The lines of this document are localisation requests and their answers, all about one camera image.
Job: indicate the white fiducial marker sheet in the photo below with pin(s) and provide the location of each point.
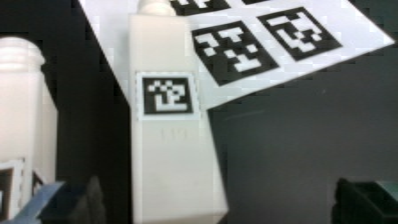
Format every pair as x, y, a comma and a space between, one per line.
203, 50

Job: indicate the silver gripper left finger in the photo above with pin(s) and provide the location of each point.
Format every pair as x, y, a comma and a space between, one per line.
65, 204

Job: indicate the white desk leg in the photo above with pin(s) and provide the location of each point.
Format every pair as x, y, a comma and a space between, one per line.
28, 125
177, 180

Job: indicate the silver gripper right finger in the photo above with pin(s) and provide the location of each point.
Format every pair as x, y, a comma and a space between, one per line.
367, 202

